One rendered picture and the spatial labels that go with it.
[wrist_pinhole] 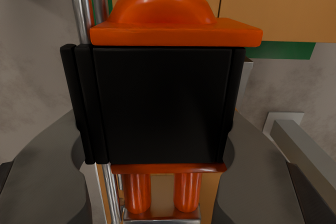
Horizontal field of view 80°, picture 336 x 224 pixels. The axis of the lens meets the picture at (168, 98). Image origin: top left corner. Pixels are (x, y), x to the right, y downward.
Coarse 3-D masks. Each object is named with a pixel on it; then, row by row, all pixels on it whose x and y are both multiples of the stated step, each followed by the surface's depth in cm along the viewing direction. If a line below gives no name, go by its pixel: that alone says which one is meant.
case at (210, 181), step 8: (208, 176) 60; (216, 176) 61; (104, 184) 61; (208, 184) 62; (216, 184) 62; (104, 192) 62; (120, 192) 63; (200, 192) 64; (208, 192) 64; (104, 200) 64; (200, 200) 66; (208, 200) 66; (104, 208) 66; (200, 208) 68; (208, 208) 68; (208, 216) 70
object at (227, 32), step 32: (96, 32) 8; (128, 32) 8; (160, 32) 8; (192, 32) 8; (224, 32) 8; (256, 32) 9; (96, 64) 9; (128, 64) 9; (160, 64) 9; (192, 64) 9; (224, 64) 9; (128, 96) 10; (160, 96) 10; (192, 96) 10; (224, 96) 10; (128, 128) 10; (160, 128) 11; (192, 128) 11; (224, 128) 11; (128, 160) 12; (160, 160) 12; (192, 160) 12
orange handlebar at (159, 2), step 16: (128, 0) 9; (144, 0) 9; (160, 0) 9; (176, 0) 9; (192, 0) 9; (112, 16) 10; (128, 16) 9; (144, 16) 9; (160, 16) 10; (176, 16) 9; (192, 16) 9; (208, 16) 10; (128, 176) 14; (144, 176) 14; (176, 176) 15; (192, 176) 14; (128, 192) 15; (144, 192) 15; (176, 192) 16; (192, 192) 15; (128, 208) 16; (144, 208) 16; (192, 208) 16
